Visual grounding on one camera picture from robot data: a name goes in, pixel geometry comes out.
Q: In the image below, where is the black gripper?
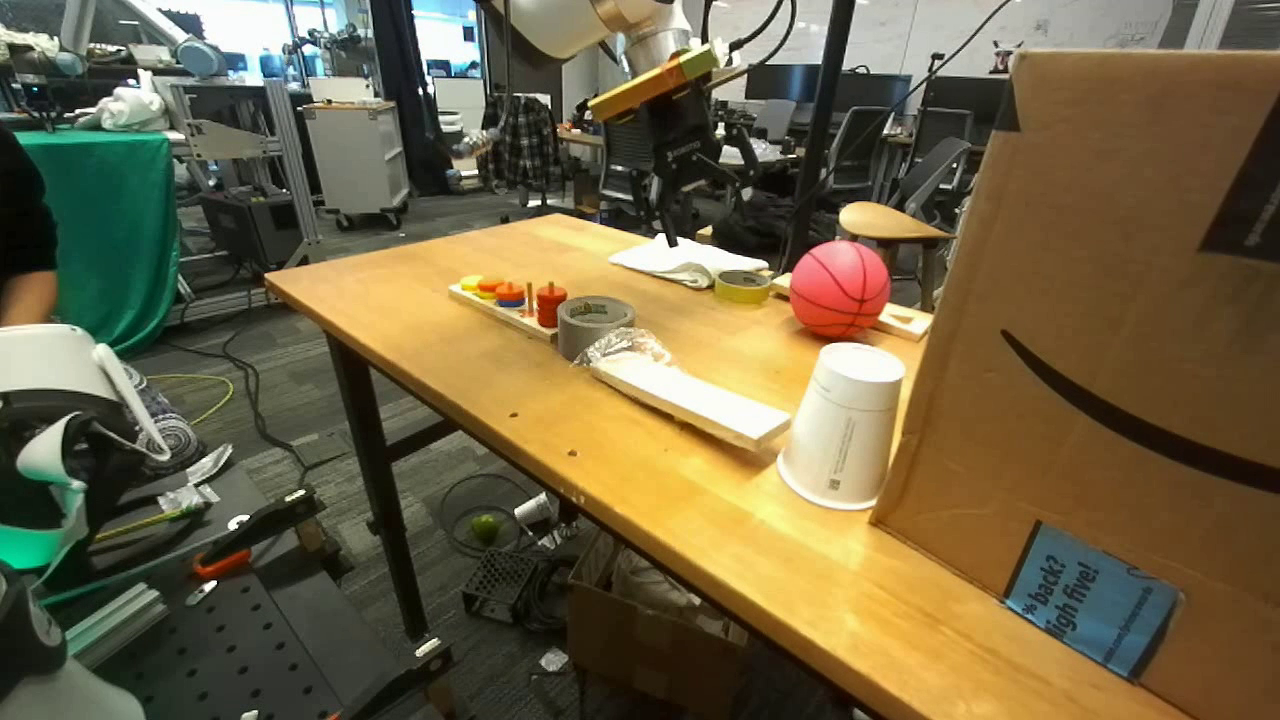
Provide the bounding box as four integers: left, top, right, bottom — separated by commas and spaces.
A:
632, 84, 733, 253

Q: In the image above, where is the pink rubber ball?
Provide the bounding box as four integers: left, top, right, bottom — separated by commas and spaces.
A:
788, 235, 896, 346

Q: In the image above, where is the grey office chair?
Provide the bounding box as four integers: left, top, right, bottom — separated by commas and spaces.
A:
594, 117, 655, 217

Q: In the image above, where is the black backpack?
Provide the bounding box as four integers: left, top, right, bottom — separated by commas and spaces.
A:
711, 194, 832, 270

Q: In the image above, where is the yellow green tape roll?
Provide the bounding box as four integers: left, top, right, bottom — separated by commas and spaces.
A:
711, 270, 774, 310

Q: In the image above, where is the white flat tray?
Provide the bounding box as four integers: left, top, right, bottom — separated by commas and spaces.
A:
576, 328, 794, 455

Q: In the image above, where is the round wooden stool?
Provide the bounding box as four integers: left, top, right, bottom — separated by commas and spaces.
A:
832, 197, 953, 306

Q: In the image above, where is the white paper cup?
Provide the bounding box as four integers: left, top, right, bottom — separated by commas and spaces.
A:
774, 339, 910, 518

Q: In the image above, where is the white rolling cabinet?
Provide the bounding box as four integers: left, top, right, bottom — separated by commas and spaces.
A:
300, 97, 411, 231

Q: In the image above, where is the grey metal shelf rack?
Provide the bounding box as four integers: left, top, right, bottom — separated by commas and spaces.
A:
171, 78, 323, 259

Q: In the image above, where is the brown cardboard box under table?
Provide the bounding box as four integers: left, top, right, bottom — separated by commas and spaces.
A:
565, 577, 753, 720

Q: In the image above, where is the large cardboard shipping box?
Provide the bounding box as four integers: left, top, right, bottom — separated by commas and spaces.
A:
873, 50, 1280, 720

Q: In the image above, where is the black hand tool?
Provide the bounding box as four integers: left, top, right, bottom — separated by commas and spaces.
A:
195, 486, 328, 566

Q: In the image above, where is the blue sticker on box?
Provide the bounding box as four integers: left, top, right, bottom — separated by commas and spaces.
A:
1000, 519, 1182, 681

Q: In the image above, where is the black perforated breadboard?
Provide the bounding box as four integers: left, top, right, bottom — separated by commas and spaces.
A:
105, 557, 453, 720

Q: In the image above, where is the person black shirt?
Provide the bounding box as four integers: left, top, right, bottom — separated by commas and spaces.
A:
0, 123, 61, 287

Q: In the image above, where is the aluminium extrusion bar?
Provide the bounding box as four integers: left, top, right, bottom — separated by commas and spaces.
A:
55, 577, 171, 674

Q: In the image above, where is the tan wrist mount plate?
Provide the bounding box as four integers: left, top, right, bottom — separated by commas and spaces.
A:
585, 45, 733, 128

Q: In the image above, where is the grey duct tape roll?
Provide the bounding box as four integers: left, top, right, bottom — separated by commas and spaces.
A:
555, 292, 639, 363

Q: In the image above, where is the red ring stack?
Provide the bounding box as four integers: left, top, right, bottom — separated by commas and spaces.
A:
530, 282, 571, 333

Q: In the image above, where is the wooden ring stacker board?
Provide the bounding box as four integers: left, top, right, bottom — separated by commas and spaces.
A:
446, 273, 565, 339

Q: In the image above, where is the wire mesh bowl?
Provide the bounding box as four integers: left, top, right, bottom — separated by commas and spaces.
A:
435, 472, 549, 568

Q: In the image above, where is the black metal table frame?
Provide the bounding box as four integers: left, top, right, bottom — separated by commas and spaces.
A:
318, 333, 455, 685

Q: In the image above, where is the orange handled tool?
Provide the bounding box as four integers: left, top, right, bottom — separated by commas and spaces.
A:
187, 543, 254, 583

